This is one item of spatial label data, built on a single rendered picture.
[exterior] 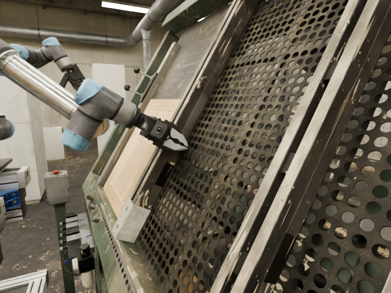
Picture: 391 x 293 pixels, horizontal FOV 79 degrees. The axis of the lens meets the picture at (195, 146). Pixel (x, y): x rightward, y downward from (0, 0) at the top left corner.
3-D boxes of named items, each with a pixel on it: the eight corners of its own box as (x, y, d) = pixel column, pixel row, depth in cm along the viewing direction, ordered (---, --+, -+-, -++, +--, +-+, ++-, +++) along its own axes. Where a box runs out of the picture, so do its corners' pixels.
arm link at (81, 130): (93, 147, 75) (110, 118, 74) (80, 156, 64) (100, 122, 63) (70, 134, 74) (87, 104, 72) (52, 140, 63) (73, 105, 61)
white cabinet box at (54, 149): (39, 157, 575) (35, 127, 561) (66, 154, 599) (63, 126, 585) (35, 161, 535) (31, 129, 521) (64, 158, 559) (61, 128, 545)
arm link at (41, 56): (16, 53, 118) (34, 43, 117) (31, 57, 129) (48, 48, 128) (24, 68, 119) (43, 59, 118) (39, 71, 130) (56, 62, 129)
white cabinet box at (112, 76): (99, 161, 538) (91, 67, 498) (125, 158, 562) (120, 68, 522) (100, 167, 484) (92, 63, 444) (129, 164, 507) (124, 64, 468)
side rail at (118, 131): (106, 175, 164) (90, 170, 159) (178, 41, 173) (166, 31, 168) (107, 178, 159) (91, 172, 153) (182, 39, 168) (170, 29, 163)
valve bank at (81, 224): (61, 243, 134) (57, 203, 129) (89, 236, 141) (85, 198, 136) (63, 310, 91) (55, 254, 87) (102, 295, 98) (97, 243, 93)
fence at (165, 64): (103, 183, 140) (96, 181, 138) (177, 47, 148) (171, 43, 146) (105, 186, 135) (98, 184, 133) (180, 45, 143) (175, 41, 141)
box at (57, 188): (48, 199, 149) (45, 172, 146) (70, 196, 155) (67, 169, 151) (48, 207, 139) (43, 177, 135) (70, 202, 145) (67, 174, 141)
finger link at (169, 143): (181, 145, 84) (160, 134, 79) (189, 148, 79) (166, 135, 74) (177, 153, 84) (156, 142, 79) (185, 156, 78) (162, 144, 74)
